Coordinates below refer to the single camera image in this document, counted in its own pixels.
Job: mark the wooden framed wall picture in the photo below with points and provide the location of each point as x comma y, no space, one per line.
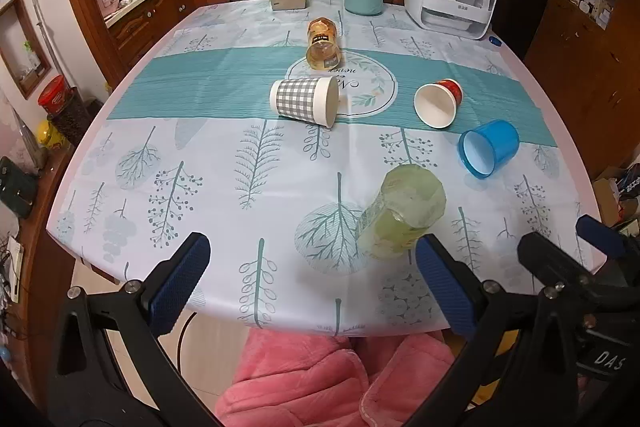
22,47

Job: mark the dark green case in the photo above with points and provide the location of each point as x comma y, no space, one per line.
17,187

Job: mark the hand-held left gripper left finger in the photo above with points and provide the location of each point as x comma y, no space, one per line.
181,279

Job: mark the leaf print tablecloth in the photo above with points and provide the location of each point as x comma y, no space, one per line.
225,207

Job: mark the yellow container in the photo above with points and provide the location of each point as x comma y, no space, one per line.
50,134

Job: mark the red lidded tin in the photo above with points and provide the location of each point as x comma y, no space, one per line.
52,97

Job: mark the cardboard box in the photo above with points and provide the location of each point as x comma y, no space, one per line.
607,197

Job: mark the white power strip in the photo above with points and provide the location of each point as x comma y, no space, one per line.
12,267

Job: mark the wooden sideboard cabinet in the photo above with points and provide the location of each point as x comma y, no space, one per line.
580,57

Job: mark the red paper cup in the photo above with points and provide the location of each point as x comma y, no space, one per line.
435,104

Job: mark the amber glass cup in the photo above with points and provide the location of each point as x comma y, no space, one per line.
325,37

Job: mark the small blue cap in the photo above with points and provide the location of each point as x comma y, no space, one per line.
494,41

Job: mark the blue plastic cup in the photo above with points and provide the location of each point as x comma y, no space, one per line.
495,142

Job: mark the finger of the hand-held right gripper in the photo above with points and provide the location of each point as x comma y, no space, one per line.
605,234
550,259

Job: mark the green glass cup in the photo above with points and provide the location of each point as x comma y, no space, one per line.
410,202

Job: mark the pink fleece clothing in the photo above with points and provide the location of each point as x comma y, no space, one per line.
300,382

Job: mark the grey checked paper cup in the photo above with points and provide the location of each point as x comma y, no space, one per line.
295,99

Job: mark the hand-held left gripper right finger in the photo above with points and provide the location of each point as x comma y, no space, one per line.
444,287

